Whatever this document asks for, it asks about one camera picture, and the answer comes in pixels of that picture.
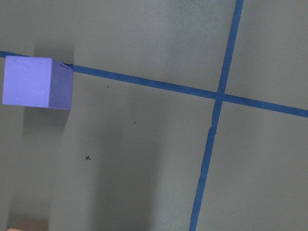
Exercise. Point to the purple foam block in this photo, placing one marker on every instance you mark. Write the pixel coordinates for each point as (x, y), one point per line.
(37, 82)

